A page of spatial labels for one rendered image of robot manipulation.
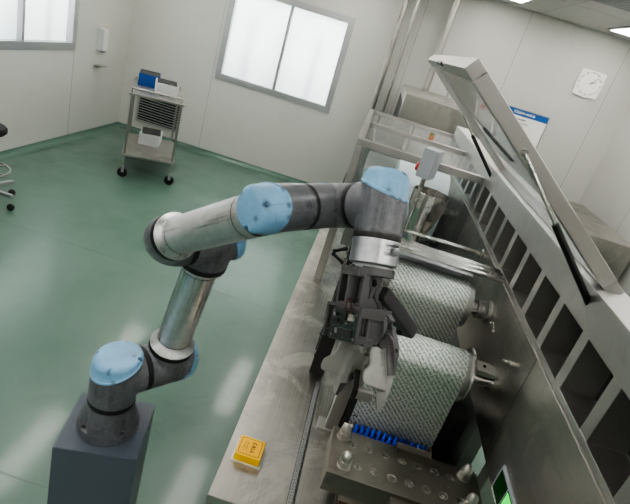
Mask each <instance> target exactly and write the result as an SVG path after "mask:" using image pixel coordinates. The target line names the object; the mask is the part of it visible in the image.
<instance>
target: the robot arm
mask: <svg viewBox="0 0 630 504"><path fill-rule="evenodd" d="M361 181H362V182H357V183H329V182H320V183H274V182H261V183H258V184H250V185H248V186H246V187H245V188H244V189H243V191H242V193H240V194H239V195H238V196H235V197H232V198H229V199H226V200H223V201H220V202H216V203H213V204H210V205H207V206H204V207H201V208H198V209H195V210H192V211H189V212H170V213H166V214H163V215H160V216H157V217H156V218H154V219H153V220H151V221H150V223H149V224H148V225H147V226H146V229H145V231H144V235H143V242H144V246H145V249H146V251H147V253H148V254H149V255H150V256H151V257H152V258H153V259H154V260H155V261H157V262H158V263H161V264H163V265H166V266H176V267H179V266H181V268H180V271H179V273H178V276H177V279H176V282H175V285H174V288H173V291H172V294H171V297H170V300H169V303H168V306H167V309H166V312H165V315H164V317H163V320H162V323H161V326H160V328H158V329H156V330H155V331H154V332H153V333H152V335H151V337H150V340H149V343H148V344H144V345H140V346H139V345H137V344H135V343H133V342H130V341H129V342H127V343H125V341H115V342H111V343H108V344H106V345H104V346H103V347H101V348H100V349H99V350H98V351H97V352H96V353H95V355H94V357H93V359H92V364H91V366H90V371H89V375H90V378H89V386H88V394H87V400H86V402H85V403H84V405H83V407H82V408H81V410H80V412H79V414H78V417H77V423H76V430H77V433H78V435H79V436H80V437H81V438H82V439H83V440H84V441H86V442H87V443H89V444H92V445H95V446H102V447H108V446H115V445H118V444H121V443H124V442H125V441H127V440H129V439H130V438H131V437H132V436H133V435H134V434H135V432H136V431H137V428H138V424H139V413H138V409H137V406H136V402H135V401H136V395H137V393H140V392H143V391H146V390H150V389H153V388H156V387H160V386H163V385H166V384H169V383H173V382H179V381H181V380H183V379H185V378H188V377H189V376H191V375H192V374H193V373H194V372H195V370H196V368H197V365H198V360H199V358H198V357H197V355H199V354H198V348H197V345H196V343H195V342H194V340H193V335H194V333H195V330H196V327H197V325H198V322H199V320H200V317H201V315H202V312H203V310H204V307H205V305H206V302H207V299H208V297H209V294H210V292H211V289H212V287H213V284H214V282H215V279H216V278H219V277H221V276H222V275H223V274H224V273H225V271H226V269H227V267H228V264H229V262H230V261H231V260H234V261H235V260H237V259H239V258H241V257H242V256H243V255H244V253H245V250H246V240H249V239H253V238H257V237H262V236H267V235H272V234H277V233H282V232H290V231H300V230H312V229H323V228H352V229H354V233H353V238H352V244H351V251H350V257H349V260H350V262H353V263H352V264H350V265H345V264H342V266H341V272H340V278H339V284H338V290H337V297H336V302H331V301H327V307H326V314H325V320H324V326H323V332H322V335H328V336H329V338H333V339H336V340H340V343H339V345H338V347H337V350H336V351H335V352H334V353H333V354H331V355H329V356H327V357H325V358H324V359H323V360H322V362H321V369H322V370H324V371H327V372H329V373H332V374H334V377H333V387H334V394H335V395H338V394H339V393H340V392H341V391H342V389H343V388H344V387H345V386H346V385H347V377H348V375H349V373H350V372H351V368H352V364H353V362H354V360H355V359H356V358H358V356H359V353H360V348H359V346H363V347H372V346H373V347H372V349H371V351H370V365H369V366H368V367H367V368H366V369H364V371H363V382H364V384H365V385H367V386H369V387H371V388H374V389H376V390H377V392H376V396H375V402H376V411H381V410H382V408H383V406H384V404H385V402H386V400H387V397H388V395H389V392H390V389H391V386H392V382H393V377H394V375H395V373H396V368H397V363H398V358H399V342H398V338H397V335H399V336H404V337H407V338H410V339H412V338H414V336H415V334H416V332H417V331H418V326H417V325H416V323H415V322H414V320H413V319H412V318H411V316H410V315H409V313H408V312H407V311H406V309H405V308H404V307H403V305H402V304H401V302H400V301H399V300H398V298H397V297H396V296H395V294H394V293H393V291H392V290H391V289H390V288H387V287H383V285H382V284H383V278H386V279H394V277H395V271H392V270H393V269H396V268H397V264H398V258H399V252H400V245H401V239H402V234H403V227H404V221H405V215H406V209H407V203H409V200H408V194H409V185H410V178H409V176H408V175H407V174H406V173H405V172H403V171H401V170H398V169H395V168H390V167H383V166H373V167H370V168H367V169H365V171H364V174H363V178H361ZM329 311H332V315H331V321H330V327H329V328H326V326H327V320H328V314H329Z"/></svg>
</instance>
